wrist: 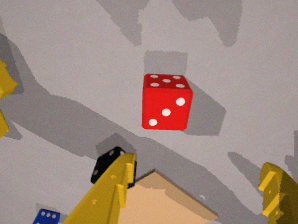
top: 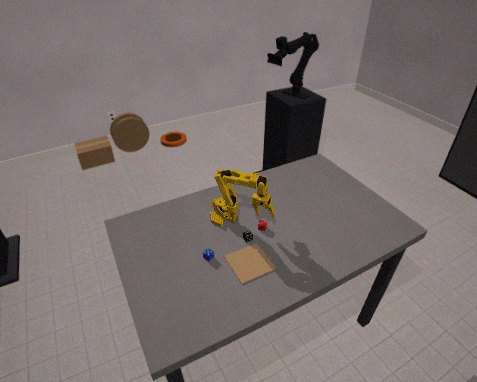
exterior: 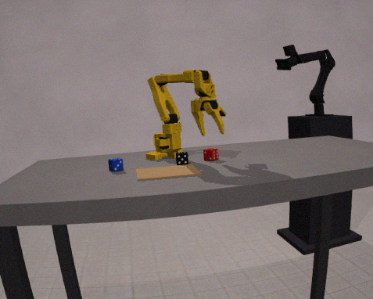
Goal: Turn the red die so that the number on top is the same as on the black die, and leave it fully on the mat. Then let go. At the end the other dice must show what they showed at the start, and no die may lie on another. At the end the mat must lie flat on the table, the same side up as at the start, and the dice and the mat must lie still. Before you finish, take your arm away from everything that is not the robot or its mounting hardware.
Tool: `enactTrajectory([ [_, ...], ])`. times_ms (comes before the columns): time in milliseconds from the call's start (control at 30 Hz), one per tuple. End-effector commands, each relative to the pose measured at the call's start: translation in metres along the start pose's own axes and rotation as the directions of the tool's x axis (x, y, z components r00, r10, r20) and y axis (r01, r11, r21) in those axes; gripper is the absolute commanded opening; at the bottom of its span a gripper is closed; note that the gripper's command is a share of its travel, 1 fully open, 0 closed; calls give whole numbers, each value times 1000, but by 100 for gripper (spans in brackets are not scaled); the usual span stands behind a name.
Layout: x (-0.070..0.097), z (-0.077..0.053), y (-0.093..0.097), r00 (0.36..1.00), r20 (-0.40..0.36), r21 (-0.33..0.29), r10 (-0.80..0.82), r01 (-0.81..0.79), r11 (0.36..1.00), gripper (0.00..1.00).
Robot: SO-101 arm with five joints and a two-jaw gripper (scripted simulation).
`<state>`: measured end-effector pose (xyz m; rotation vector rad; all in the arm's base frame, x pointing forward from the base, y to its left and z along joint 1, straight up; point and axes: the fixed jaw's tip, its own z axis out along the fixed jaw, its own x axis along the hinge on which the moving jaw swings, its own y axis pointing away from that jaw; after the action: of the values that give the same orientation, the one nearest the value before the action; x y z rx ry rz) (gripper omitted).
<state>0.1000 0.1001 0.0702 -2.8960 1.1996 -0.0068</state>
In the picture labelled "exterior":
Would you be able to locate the tan flat mat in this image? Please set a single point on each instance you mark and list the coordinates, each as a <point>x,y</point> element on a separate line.
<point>167,172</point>

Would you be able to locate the red die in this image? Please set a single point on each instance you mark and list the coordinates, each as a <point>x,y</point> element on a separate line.
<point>210,154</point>

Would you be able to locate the blue die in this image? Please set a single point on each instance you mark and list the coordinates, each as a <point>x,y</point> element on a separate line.
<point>116,164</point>

